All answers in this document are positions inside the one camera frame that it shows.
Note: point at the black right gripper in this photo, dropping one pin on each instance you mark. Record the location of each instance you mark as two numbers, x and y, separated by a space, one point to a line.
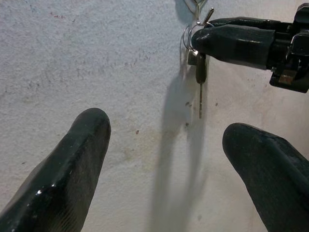
294 53

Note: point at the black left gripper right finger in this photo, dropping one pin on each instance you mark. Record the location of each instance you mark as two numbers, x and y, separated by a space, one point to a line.
272 174

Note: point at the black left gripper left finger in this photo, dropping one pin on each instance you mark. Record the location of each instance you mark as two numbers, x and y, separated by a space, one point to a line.
60 174

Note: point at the black head key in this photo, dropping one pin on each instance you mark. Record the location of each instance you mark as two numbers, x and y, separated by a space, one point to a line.
201 70

